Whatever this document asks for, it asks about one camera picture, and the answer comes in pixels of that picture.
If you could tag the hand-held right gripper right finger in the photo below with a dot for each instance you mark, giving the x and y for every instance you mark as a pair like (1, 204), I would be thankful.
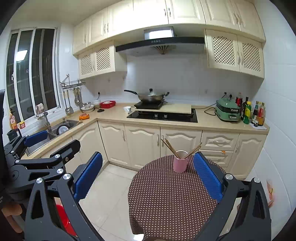
(208, 176)

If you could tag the steel faucet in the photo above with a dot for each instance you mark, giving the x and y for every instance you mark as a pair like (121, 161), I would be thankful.
(47, 122)

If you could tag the steel pot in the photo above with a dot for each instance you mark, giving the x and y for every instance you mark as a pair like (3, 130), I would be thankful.
(62, 129)

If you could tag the black range hood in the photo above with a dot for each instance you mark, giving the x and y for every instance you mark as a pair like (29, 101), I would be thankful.
(159, 42)

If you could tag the cream cabinets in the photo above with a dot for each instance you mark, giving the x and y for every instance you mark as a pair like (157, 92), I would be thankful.
(185, 11)
(143, 143)

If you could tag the pink cup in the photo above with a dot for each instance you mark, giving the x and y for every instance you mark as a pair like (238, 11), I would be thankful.
(179, 165)

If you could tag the black induction cooker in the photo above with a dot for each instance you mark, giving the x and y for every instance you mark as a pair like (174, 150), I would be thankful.
(148, 105)

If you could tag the steel sink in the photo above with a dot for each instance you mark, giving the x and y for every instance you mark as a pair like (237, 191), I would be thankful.
(69, 124)

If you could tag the orange packet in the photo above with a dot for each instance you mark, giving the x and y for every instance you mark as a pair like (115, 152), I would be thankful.
(84, 117)

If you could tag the dark glass bottle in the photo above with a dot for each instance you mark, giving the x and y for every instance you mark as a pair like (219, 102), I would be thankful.
(243, 107)

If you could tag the beige board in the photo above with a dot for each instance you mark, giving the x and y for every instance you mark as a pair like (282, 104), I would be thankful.
(178, 108)

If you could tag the red can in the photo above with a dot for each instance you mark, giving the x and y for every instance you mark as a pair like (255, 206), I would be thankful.
(239, 102)

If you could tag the white mug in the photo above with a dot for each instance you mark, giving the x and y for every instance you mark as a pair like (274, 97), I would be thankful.
(127, 110)

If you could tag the bunch of wooden chopsticks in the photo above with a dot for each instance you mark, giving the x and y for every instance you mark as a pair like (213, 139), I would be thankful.
(171, 149)

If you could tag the sliding window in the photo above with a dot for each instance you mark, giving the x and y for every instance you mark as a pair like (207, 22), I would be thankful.
(44, 69)

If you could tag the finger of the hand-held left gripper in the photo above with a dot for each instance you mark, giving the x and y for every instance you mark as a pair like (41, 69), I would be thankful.
(35, 138)
(69, 148)

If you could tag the brown polka dot tablecloth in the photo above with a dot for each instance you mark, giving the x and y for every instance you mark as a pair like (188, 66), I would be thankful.
(166, 199)

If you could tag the pale rag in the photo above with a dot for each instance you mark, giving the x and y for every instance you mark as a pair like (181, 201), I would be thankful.
(39, 108)

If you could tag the orange bottle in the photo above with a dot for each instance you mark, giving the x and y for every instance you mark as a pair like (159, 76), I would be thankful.
(13, 121)

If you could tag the red container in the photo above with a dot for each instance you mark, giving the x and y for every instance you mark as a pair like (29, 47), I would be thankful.
(107, 104)

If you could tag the black glass gas hob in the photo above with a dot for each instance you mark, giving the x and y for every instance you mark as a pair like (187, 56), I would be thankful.
(150, 116)

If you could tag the cream lower cabinets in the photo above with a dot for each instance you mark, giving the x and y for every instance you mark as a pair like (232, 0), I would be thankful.
(143, 143)

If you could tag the hanging ladle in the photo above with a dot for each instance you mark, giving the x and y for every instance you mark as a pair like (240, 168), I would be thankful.
(78, 100)

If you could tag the cream upper cabinets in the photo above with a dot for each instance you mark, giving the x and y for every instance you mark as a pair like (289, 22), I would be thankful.
(185, 11)

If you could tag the glass wok lid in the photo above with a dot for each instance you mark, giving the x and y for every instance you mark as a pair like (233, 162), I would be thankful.
(151, 93)

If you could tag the white bowl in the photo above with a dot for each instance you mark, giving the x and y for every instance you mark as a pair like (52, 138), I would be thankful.
(96, 102)

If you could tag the small black object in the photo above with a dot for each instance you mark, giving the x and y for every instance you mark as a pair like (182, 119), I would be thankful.
(100, 110)

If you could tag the small red jar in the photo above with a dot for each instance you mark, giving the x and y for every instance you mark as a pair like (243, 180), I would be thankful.
(22, 125)

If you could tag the steel wok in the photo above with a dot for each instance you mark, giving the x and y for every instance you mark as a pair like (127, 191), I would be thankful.
(150, 99)

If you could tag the stack of bowls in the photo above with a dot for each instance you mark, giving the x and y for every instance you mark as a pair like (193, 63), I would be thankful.
(87, 107)

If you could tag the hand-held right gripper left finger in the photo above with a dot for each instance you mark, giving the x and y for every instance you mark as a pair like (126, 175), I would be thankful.
(89, 176)

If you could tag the hanging spatula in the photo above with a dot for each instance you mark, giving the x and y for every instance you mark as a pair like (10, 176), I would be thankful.
(69, 109)

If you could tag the green electric cooker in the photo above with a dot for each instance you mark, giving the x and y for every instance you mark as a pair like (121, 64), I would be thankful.
(227, 111)

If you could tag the dark sauce bottle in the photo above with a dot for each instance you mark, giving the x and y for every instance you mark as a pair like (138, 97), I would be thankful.
(255, 115)

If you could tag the green bottle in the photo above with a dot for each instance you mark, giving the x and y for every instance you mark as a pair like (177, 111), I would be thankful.
(247, 114)

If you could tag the person's left hand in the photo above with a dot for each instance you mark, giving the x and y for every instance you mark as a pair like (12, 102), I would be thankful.
(11, 212)

